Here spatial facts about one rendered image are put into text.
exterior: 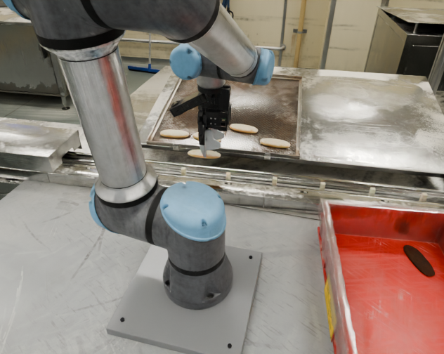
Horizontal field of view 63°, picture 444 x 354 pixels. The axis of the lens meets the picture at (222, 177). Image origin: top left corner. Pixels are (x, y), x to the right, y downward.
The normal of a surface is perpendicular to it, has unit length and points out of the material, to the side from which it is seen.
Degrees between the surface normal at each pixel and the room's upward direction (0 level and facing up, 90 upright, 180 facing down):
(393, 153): 10
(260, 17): 90
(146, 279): 3
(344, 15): 90
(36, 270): 0
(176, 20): 121
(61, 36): 98
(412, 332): 0
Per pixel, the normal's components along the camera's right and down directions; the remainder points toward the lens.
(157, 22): 0.20, 0.94
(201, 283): 0.16, 0.33
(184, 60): -0.38, 0.52
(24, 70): -0.17, 0.55
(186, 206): 0.12, -0.76
